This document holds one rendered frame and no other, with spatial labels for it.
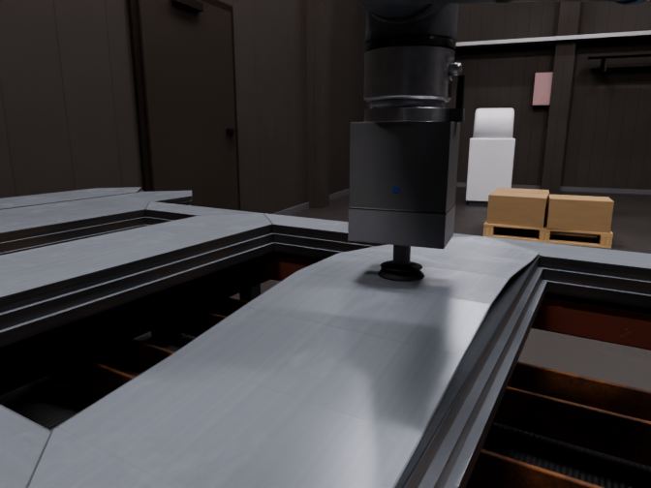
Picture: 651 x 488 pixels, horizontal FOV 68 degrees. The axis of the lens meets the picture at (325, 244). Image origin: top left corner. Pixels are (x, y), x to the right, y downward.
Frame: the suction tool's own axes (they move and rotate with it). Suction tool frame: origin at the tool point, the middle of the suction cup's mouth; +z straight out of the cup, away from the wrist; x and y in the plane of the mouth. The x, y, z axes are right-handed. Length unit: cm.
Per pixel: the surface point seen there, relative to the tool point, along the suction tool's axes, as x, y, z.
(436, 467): 19.3, -6.6, 3.6
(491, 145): -674, 28, 1
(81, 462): 27.9, 9.3, 1.7
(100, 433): 26.0, 10.2, 1.6
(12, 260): 2, 50, 2
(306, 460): 24.3, -1.1, 1.3
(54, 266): 2.0, 42.5, 2.0
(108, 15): -227, 255, -91
